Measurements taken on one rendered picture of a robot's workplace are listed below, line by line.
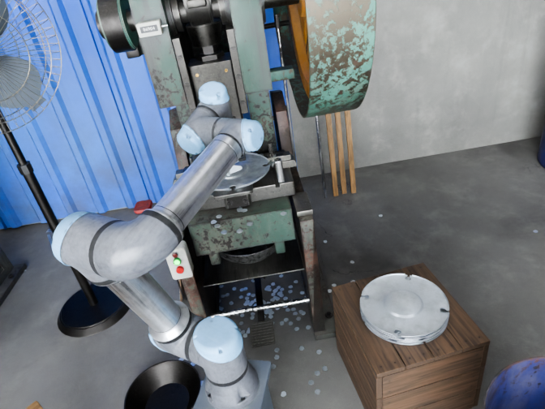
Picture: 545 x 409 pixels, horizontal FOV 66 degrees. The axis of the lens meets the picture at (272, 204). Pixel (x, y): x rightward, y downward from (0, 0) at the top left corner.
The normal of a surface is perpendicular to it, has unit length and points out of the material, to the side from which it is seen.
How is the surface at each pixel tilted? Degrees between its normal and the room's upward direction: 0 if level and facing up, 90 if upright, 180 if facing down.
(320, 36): 101
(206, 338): 7
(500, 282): 0
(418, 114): 90
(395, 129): 90
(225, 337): 7
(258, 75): 90
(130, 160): 90
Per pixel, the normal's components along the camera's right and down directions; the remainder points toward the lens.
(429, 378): 0.22, 0.49
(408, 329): -0.15, -0.84
